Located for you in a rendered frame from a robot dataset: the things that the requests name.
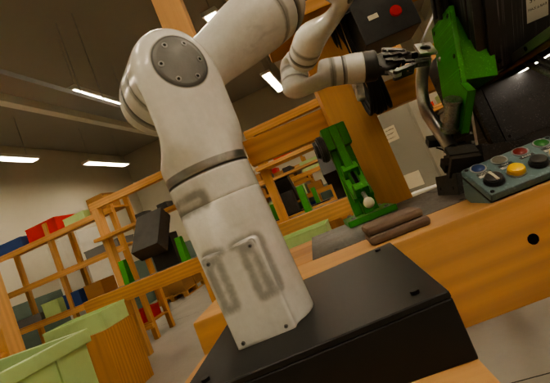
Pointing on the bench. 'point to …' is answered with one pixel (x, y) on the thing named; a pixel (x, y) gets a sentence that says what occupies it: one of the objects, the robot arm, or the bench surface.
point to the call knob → (493, 177)
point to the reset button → (516, 168)
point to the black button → (538, 159)
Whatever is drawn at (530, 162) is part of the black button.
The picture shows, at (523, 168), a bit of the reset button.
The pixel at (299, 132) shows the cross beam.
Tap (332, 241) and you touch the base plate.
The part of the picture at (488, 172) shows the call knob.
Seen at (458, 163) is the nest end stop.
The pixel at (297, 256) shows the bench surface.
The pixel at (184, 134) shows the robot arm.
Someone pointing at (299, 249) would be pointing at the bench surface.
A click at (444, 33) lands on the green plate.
